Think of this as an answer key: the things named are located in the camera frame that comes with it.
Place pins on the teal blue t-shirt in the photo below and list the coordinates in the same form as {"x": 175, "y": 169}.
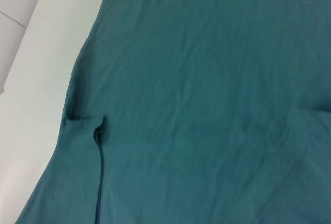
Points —
{"x": 194, "y": 92}

